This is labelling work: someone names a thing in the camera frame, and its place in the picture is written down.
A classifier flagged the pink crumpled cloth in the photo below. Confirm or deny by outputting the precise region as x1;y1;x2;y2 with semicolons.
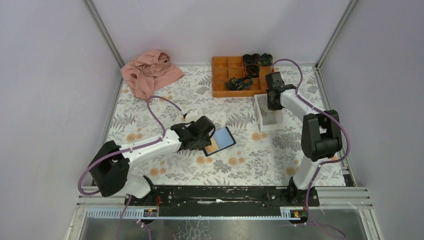
120;50;184;100

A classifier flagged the orange compartment tray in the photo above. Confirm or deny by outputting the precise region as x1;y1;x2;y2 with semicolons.
211;56;275;98

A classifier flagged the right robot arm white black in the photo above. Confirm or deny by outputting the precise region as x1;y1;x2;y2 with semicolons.
265;72;343;206

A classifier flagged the green black rolled strap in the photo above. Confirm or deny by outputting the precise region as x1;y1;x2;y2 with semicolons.
258;52;275;67

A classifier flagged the white plastic card tray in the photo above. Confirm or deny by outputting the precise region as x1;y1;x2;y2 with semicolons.
253;94;284;132

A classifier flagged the slotted aluminium cable rail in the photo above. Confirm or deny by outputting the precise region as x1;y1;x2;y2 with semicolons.
86;207;306;221

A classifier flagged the black blue card holder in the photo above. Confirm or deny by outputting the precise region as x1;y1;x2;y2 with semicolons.
202;126;237;157

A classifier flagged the dark rolled strap in tray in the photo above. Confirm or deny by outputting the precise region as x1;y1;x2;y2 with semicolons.
242;53;261;67

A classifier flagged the tangled dark strap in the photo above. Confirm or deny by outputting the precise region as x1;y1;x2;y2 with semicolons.
223;75;255;92

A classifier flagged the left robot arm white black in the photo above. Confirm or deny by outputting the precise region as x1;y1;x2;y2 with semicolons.
87;116;216;206

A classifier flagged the small dark rolled strap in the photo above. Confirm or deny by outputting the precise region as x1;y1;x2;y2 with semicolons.
245;64;261;79

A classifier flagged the floral patterned table mat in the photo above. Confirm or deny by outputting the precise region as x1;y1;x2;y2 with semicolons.
107;66;303;186

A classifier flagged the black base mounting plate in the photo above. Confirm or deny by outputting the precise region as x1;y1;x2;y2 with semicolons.
125;185;320;210

